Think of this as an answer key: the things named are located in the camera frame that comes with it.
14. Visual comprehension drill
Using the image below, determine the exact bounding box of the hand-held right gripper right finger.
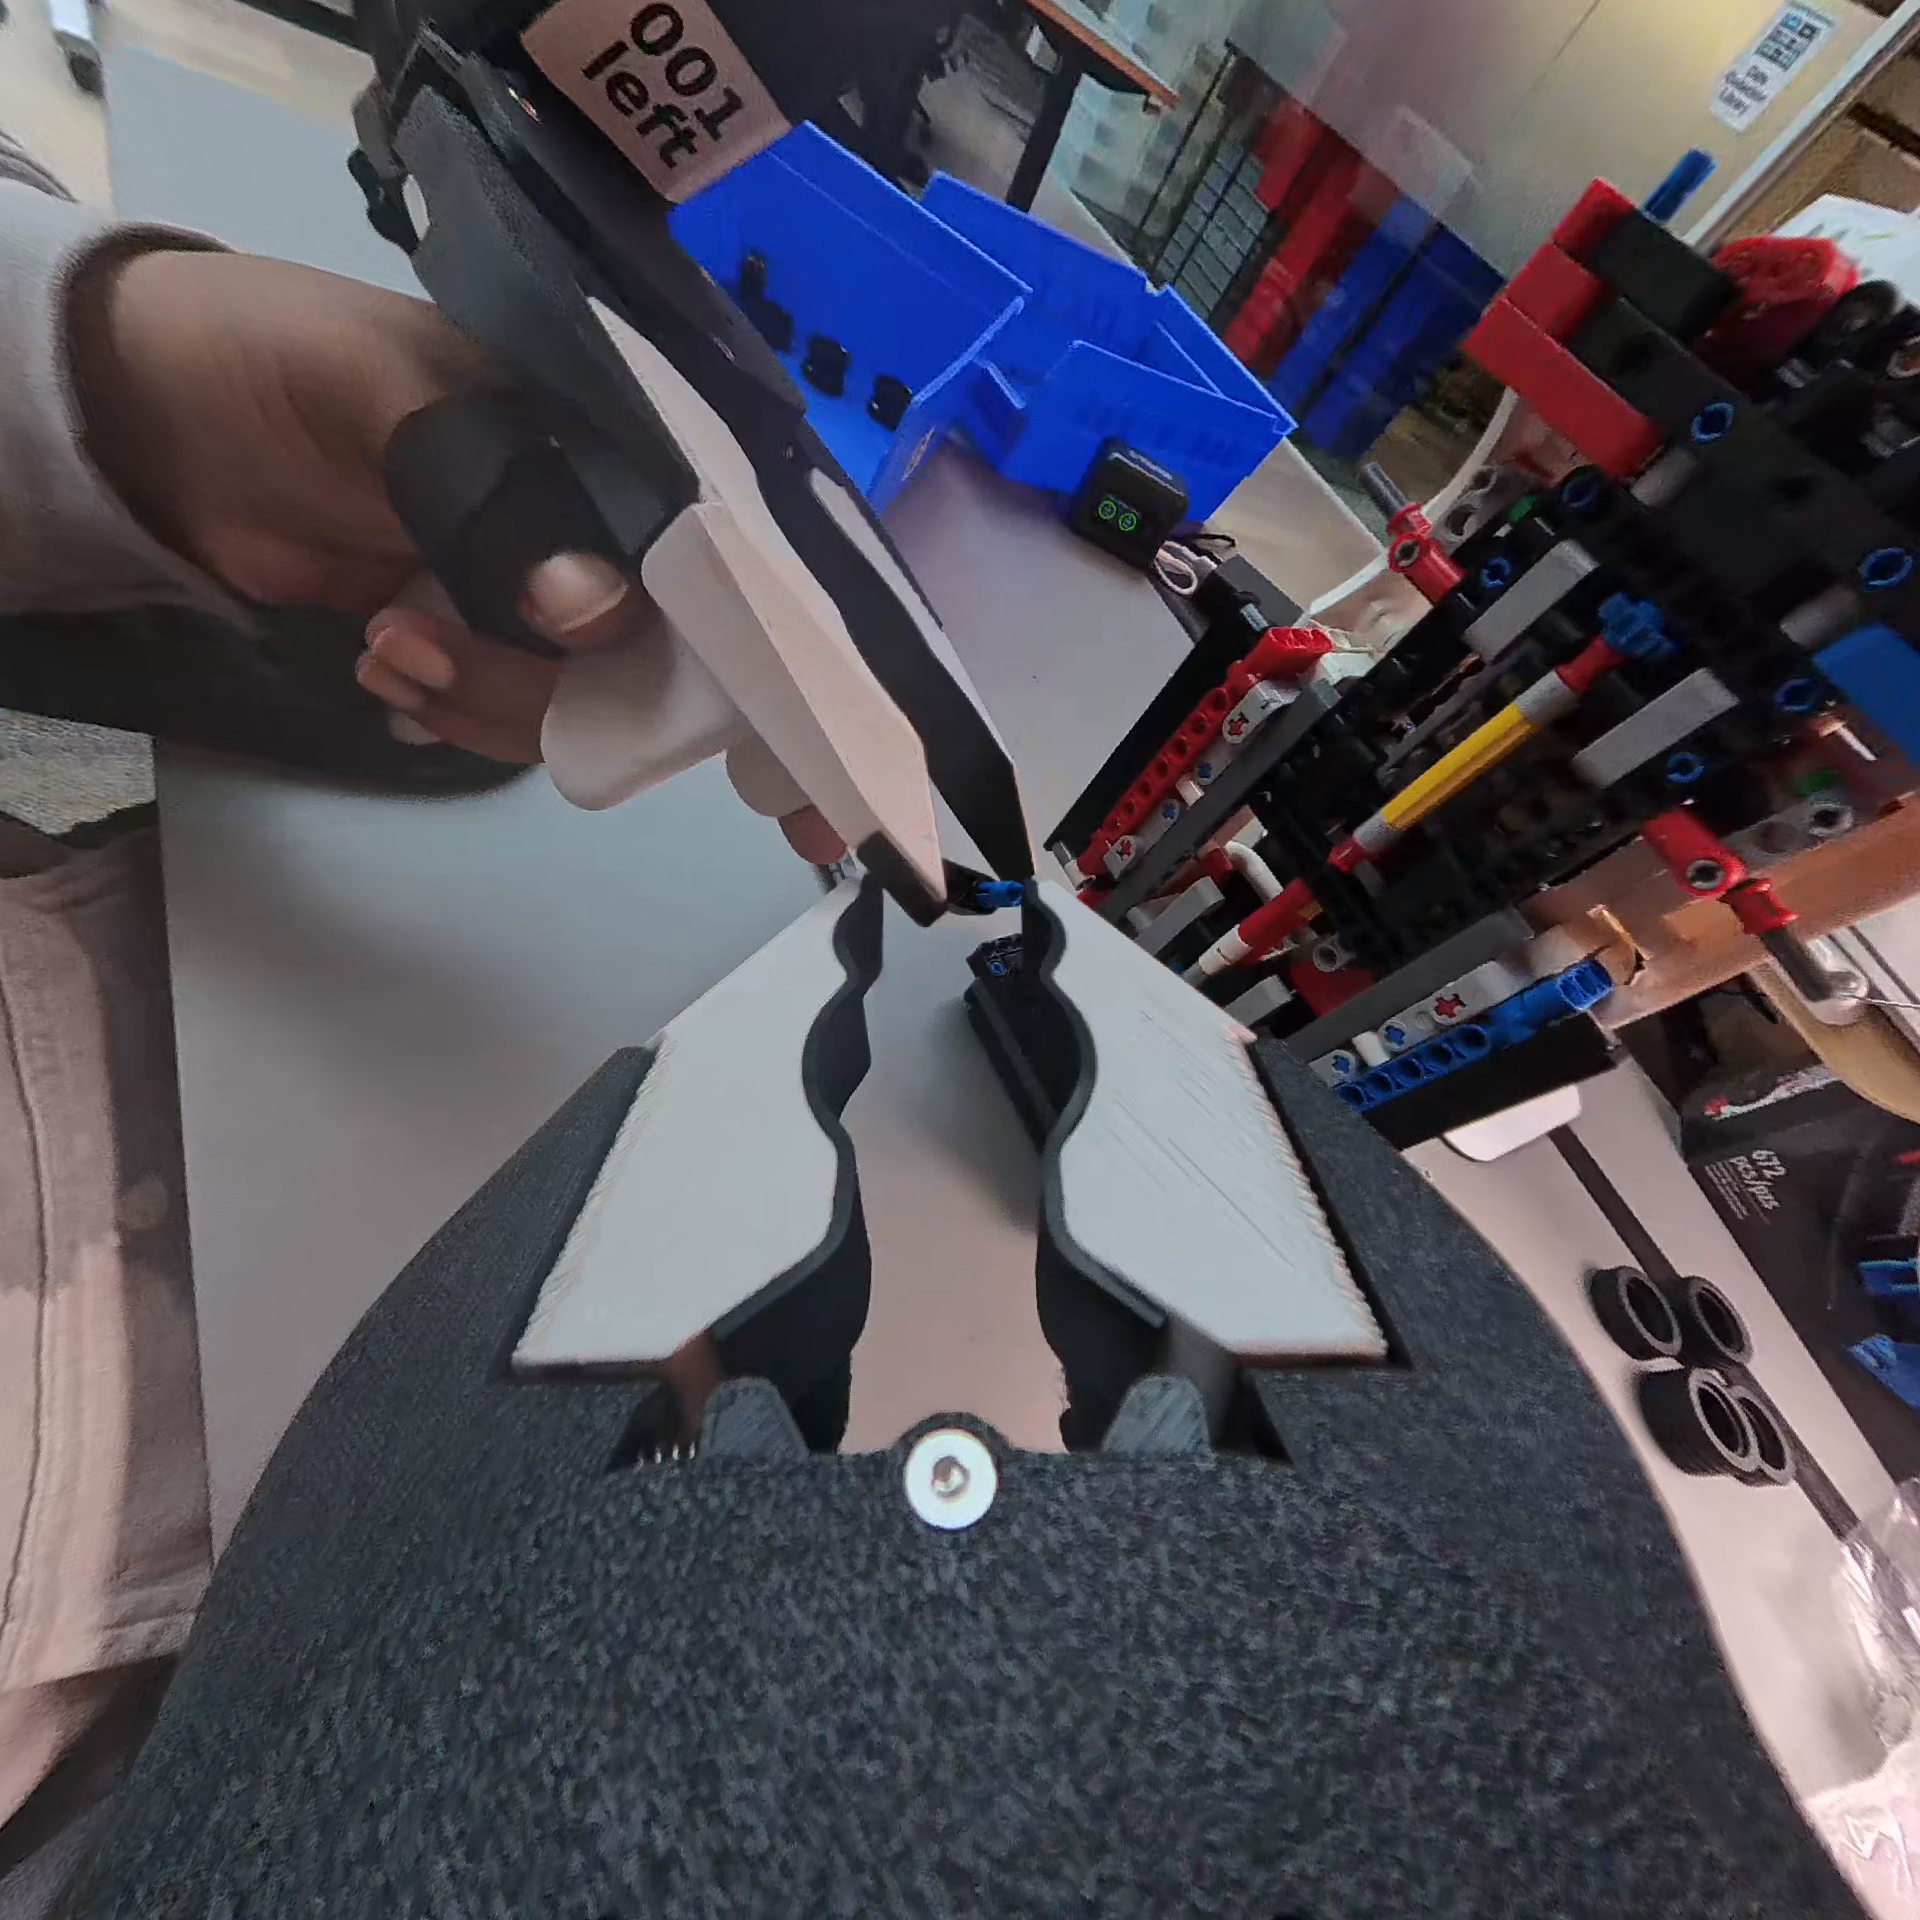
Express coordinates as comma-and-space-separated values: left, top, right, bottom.
1028, 882, 1392, 1366

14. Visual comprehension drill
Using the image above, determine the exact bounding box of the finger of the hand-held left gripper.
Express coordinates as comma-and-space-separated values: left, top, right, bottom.
643, 499, 951, 927
589, 296, 1040, 884

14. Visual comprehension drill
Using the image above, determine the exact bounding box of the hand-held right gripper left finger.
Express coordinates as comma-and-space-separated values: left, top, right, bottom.
513, 877, 891, 1376

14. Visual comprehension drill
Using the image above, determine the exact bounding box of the black toy brick beam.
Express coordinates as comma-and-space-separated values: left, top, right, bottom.
964, 933, 1086, 1149

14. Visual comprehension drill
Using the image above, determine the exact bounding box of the person's left forearm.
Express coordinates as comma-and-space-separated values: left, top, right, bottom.
0, 128, 279, 639

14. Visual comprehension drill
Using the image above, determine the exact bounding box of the person's left hand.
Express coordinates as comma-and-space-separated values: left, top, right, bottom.
82, 248, 860, 875

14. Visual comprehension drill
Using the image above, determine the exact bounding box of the black device with green lights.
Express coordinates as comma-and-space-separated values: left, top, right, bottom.
1069, 439, 1191, 569

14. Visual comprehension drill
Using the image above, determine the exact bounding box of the large blue plastic bin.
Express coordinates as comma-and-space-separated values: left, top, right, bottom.
664, 120, 1040, 515

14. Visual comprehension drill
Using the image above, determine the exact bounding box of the white paper sheet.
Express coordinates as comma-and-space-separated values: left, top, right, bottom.
1444, 1080, 1588, 1167

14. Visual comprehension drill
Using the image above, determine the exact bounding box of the black toy tyre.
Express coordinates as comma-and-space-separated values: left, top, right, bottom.
1588, 1264, 1692, 1362
1725, 1384, 1798, 1490
1673, 1275, 1760, 1370
1636, 1362, 1760, 1482

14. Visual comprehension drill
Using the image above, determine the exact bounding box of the rack of red blue bins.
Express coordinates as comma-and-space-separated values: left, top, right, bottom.
1162, 81, 1510, 453

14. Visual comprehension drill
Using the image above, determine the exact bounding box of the wooden edged table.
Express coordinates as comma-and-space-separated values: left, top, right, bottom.
1003, 0, 1191, 215

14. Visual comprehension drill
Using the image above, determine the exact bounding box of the black toy set box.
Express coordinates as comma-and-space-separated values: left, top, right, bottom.
1677, 1068, 1920, 1446

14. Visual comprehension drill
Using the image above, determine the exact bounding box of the toy building brick model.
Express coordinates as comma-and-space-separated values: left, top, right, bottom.
1042, 147, 1920, 1159

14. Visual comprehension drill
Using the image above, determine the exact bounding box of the clear plastic bag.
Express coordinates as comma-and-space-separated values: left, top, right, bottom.
1789, 1496, 1920, 1920

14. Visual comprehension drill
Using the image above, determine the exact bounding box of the white wall notice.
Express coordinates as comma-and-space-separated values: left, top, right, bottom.
1708, 0, 1845, 137

